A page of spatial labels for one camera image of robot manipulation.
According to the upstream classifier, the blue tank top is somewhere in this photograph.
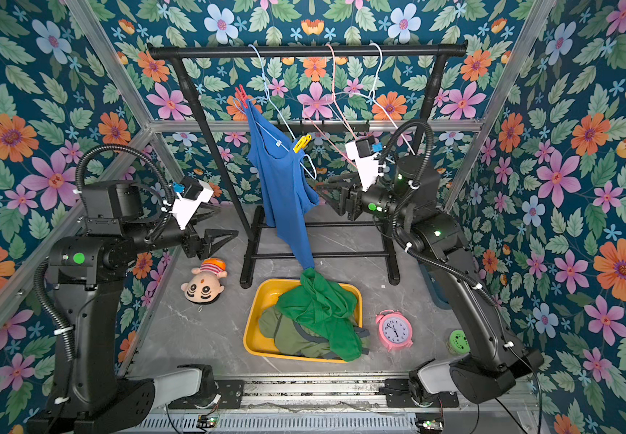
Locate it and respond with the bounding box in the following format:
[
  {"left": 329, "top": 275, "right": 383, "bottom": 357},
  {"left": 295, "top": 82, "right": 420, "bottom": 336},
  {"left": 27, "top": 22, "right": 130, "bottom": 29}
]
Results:
[{"left": 243, "top": 101, "right": 319, "bottom": 269}]

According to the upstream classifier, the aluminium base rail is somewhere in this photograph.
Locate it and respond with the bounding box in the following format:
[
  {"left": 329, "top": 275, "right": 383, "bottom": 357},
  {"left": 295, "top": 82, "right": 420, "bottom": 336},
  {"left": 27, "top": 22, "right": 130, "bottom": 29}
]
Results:
[{"left": 214, "top": 375, "right": 542, "bottom": 414}]

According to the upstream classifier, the white wire hanger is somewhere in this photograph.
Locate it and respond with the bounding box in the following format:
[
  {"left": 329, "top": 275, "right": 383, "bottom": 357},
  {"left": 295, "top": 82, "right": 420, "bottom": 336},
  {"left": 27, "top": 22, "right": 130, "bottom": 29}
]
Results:
[{"left": 363, "top": 42, "right": 417, "bottom": 156}]

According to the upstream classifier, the pink alarm clock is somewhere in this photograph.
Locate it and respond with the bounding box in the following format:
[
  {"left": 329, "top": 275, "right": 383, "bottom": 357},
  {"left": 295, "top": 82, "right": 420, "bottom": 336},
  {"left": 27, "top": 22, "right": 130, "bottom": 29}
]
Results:
[{"left": 375, "top": 309, "right": 413, "bottom": 352}]

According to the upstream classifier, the pink wire hanger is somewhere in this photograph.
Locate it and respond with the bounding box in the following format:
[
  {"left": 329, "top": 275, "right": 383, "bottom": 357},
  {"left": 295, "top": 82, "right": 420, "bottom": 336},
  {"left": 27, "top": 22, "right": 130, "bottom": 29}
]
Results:
[{"left": 321, "top": 43, "right": 360, "bottom": 169}]

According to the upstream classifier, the yellow plastic tray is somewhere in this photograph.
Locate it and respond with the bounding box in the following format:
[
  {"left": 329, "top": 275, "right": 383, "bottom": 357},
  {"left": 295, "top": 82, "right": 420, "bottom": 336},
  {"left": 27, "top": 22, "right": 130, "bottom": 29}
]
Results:
[{"left": 243, "top": 278, "right": 343, "bottom": 363}]

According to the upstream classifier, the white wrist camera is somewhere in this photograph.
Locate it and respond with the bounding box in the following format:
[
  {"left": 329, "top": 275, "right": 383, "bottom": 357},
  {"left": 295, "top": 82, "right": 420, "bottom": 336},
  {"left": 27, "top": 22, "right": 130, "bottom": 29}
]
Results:
[
  {"left": 345, "top": 136, "right": 383, "bottom": 192},
  {"left": 171, "top": 176, "right": 213, "bottom": 231}
]

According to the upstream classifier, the pink clothespin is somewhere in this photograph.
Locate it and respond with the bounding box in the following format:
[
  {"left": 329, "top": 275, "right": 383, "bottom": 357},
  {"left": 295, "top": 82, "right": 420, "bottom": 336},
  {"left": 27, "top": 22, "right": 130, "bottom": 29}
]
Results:
[{"left": 235, "top": 85, "right": 248, "bottom": 111}]

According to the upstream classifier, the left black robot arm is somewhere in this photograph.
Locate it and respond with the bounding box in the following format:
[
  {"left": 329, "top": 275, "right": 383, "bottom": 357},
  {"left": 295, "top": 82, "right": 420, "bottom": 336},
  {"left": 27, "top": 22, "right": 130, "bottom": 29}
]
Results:
[{"left": 26, "top": 146, "right": 236, "bottom": 433}]

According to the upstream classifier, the olive green tank top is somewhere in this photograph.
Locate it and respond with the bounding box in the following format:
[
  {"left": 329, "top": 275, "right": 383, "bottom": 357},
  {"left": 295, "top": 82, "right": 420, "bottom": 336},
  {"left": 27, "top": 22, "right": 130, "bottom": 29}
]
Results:
[{"left": 258, "top": 307, "right": 371, "bottom": 362}]

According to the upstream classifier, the dark teal plastic bin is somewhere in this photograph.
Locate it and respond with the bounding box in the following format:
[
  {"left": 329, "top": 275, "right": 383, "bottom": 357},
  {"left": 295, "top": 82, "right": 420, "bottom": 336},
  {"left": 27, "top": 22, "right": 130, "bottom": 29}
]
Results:
[{"left": 419, "top": 263, "right": 451, "bottom": 310}]

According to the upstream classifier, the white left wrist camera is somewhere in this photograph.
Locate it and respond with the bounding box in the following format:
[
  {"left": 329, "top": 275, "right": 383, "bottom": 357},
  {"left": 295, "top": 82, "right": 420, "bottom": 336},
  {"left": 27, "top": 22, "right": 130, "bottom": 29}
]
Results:
[{"left": 171, "top": 176, "right": 213, "bottom": 231}]

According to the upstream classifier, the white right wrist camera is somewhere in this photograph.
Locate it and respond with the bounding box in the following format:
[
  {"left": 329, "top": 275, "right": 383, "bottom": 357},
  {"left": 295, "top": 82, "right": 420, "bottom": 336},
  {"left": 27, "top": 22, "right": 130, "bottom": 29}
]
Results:
[{"left": 345, "top": 136, "right": 383, "bottom": 192}]

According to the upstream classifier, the black clothes rack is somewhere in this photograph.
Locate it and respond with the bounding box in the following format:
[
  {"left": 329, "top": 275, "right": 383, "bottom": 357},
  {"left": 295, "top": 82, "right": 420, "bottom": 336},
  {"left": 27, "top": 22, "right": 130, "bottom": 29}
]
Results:
[{"left": 148, "top": 42, "right": 468, "bottom": 289}]

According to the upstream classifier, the plush doll toy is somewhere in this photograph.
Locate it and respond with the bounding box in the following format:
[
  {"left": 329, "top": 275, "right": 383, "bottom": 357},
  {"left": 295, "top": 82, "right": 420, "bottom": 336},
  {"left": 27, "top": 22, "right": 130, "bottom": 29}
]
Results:
[{"left": 181, "top": 258, "right": 228, "bottom": 305}]

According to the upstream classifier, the light blue wire hanger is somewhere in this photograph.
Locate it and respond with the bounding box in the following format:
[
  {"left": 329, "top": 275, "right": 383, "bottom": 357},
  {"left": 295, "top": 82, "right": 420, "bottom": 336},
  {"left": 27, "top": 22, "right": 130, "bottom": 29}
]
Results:
[{"left": 249, "top": 43, "right": 318, "bottom": 180}]

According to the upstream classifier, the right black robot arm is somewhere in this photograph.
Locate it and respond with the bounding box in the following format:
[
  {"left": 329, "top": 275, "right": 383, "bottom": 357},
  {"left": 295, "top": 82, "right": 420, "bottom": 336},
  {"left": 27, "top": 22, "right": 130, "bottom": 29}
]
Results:
[{"left": 316, "top": 119, "right": 544, "bottom": 404}]

